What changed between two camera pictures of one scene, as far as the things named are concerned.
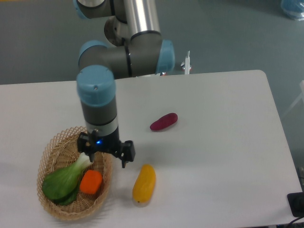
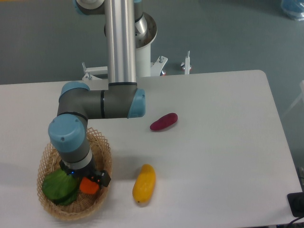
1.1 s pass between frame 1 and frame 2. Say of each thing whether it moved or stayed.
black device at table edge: stayed
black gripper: moved
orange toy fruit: stayed
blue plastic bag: stayed
